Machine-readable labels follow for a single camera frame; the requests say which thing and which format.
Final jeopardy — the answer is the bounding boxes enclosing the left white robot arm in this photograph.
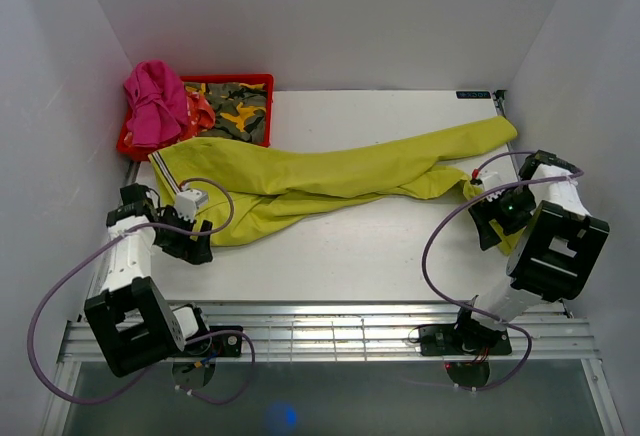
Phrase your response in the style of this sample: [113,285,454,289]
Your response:
[84,183,213,377]

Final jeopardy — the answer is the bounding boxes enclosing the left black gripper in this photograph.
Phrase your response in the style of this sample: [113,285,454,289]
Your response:
[153,204,212,265]

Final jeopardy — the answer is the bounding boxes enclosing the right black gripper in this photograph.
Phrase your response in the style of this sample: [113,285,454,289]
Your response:
[468,185,538,251]

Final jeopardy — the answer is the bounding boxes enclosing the orange patterned garment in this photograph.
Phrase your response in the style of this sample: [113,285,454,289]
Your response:
[178,91,216,142]

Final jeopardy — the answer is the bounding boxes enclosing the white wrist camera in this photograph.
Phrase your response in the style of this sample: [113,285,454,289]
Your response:
[173,188,209,222]
[470,170,503,202]

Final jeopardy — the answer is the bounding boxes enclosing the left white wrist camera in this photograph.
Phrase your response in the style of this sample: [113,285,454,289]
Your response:
[173,188,209,222]

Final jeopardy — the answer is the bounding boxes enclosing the pink garment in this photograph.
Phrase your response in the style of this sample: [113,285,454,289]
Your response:
[123,60,189,149]

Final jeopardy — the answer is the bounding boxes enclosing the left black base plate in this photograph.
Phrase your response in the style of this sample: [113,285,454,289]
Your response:
[183,326,244,359]

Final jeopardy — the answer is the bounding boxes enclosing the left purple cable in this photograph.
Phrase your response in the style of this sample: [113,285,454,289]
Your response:
[26,176,257,406]

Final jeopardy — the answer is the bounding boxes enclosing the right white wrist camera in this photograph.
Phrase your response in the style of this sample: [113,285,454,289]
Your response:
[470,170,503,202]

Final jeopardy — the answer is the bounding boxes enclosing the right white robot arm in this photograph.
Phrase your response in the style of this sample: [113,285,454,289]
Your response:
[451,150,610,353]

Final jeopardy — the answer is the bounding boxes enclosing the camouflage garment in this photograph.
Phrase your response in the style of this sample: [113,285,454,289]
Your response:
[184,82,268,145]

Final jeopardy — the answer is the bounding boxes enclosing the red plastic bin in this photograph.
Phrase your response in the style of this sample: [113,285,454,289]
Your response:
[116,74,274,162]

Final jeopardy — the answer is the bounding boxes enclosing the aluminium rail frame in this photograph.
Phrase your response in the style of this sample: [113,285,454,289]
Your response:
[42,155,626,436]

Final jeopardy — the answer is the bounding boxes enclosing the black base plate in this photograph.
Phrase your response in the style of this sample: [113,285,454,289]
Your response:
[417,319,512,357]
[183,326,244,359]

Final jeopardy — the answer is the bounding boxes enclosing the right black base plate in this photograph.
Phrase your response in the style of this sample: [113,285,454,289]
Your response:
[417,319,512,357]

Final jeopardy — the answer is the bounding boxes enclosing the yellow-green trousers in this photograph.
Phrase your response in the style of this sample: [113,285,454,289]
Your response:
[149,116,517,247]

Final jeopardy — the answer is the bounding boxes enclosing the blue table label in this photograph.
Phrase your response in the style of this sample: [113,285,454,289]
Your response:
[455,91,492,100]

